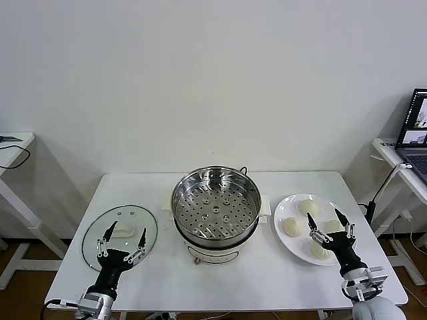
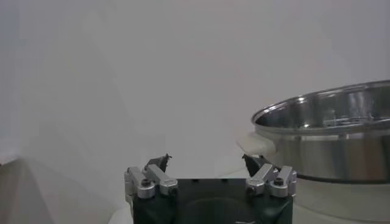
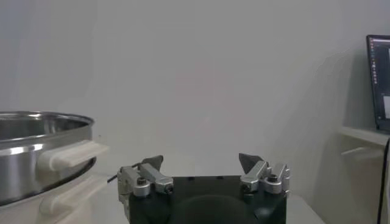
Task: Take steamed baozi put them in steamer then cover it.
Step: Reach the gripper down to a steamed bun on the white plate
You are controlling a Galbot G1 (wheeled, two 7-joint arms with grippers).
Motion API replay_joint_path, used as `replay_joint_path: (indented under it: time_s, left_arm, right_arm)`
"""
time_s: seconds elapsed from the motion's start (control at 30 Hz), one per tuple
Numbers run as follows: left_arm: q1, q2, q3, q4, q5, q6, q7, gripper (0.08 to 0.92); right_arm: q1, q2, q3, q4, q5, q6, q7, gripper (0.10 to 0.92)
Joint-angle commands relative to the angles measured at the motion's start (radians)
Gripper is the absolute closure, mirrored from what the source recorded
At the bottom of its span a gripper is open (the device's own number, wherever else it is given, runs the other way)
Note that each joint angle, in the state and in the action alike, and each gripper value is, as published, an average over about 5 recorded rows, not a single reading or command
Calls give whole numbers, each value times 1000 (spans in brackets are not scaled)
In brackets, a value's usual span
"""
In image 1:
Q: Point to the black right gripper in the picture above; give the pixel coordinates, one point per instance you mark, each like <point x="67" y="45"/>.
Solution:
<point x="343" y="248"/>

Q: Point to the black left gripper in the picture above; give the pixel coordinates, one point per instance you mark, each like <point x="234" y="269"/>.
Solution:
<point x="110" y="263"/>

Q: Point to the white steamed baozi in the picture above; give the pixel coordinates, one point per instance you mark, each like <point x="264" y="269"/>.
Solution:
<point x="308" y="206"/>
<point x="320" y="252"/>
<point x="292" y="227"/>
<point x="333" y="226"/>

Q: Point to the stainless steel steamer basket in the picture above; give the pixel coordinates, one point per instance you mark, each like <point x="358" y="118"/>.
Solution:
<point x="217" y="206"/>

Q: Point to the round glass pot lid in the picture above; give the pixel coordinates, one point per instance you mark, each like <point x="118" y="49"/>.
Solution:
<point x="145" y="220"/>

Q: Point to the white round plate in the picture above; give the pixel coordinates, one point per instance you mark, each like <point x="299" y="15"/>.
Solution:
<point x="290" y="210"/>

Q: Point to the black power adapter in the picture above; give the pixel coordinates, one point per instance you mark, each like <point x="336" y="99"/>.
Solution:
<point x="369" y="210"/>

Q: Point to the white charger plug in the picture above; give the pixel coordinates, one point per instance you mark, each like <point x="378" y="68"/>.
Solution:
<point x="407" y="215"/>

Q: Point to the white floor power strip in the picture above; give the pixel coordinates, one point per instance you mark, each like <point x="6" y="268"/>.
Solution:
<point x="163" y="315"/>

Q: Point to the white side table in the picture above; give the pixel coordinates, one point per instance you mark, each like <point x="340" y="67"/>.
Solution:
<point x="13" y="156"/>
<point x="385" y="146"/>

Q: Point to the grey open laptop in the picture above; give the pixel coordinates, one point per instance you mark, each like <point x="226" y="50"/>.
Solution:
<point x="417" y="160"/>

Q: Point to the flat black tool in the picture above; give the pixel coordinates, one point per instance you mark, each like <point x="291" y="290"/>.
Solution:
<point x="11" y="138"/>

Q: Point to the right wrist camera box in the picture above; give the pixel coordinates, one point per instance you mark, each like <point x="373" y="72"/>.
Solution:
<point x="378" y="275"/>

